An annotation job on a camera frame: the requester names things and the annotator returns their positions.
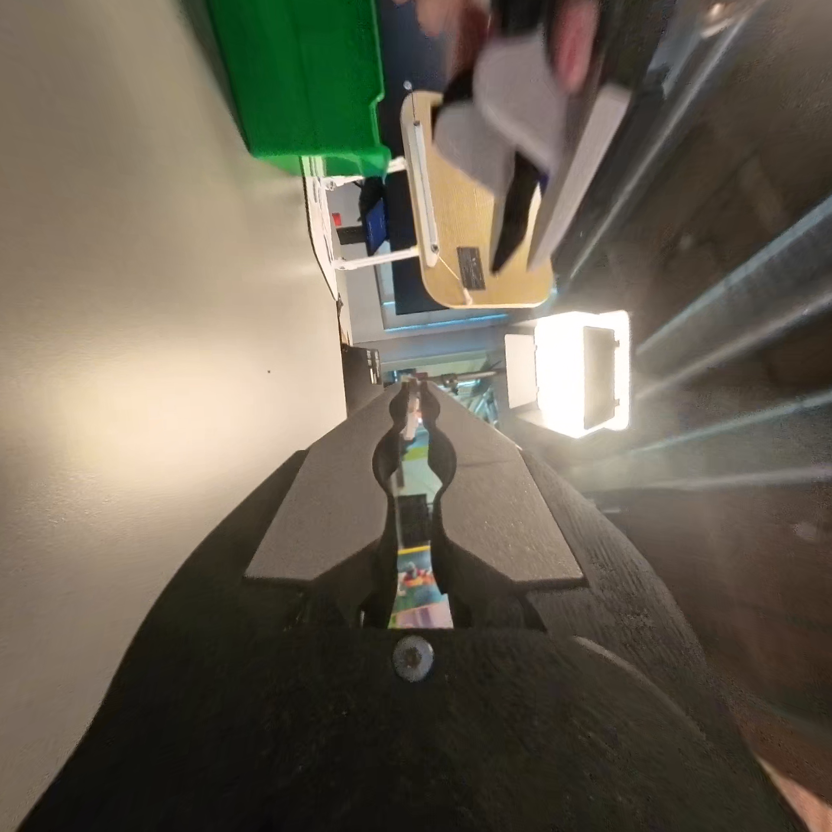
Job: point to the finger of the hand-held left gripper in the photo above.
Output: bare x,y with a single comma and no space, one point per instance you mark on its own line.
500,117
578,169

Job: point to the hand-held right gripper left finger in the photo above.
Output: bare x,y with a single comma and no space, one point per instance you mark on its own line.
325,513

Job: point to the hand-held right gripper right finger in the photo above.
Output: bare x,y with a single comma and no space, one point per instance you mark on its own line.
507,513

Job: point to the small white lego piece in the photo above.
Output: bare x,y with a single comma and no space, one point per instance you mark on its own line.
411,416

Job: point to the green plastic bin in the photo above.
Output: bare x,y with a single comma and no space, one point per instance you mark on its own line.
253,65
344,78

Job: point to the yellow lego set box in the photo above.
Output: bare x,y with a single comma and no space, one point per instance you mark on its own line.
416,585

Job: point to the person's left hand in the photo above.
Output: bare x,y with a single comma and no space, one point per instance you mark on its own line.
575,45

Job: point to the studio light panel with stand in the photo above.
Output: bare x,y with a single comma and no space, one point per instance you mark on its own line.
565,377

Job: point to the small blue screen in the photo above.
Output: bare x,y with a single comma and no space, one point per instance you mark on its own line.
376,224

